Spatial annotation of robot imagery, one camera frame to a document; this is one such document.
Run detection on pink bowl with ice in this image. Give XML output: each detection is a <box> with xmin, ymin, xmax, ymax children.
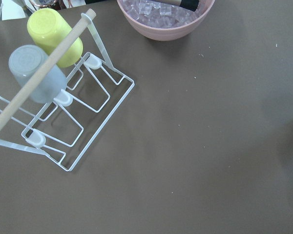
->
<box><xmin>117</xmin><ymin>0</ymin><xmax>215</xmax><ymax>41</ymax></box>

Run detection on metal scoop in bowl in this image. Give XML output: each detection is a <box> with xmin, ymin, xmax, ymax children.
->
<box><xmin>156</xmin><ymin>0</ymin><xmax>200</xmax><ymax>12</ymax></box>

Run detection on yellow cup on rack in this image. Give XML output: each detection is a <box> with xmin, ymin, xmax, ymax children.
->
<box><xmin>27</xmin><ymin>8</ymin><xmax>84</xmax><ymax>68</ymax></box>

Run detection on grey cup on rack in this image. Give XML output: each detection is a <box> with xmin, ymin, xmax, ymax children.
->
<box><xmin>8</xmin><ymin>44</ymin><xmax>68</xmax><ymax>104</ymax></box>

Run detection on white wire cup rack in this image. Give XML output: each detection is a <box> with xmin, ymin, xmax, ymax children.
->
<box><xmin>0</xmin><ymin>9</ymin><xmax>135</xmax><ymax>172</ymax></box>

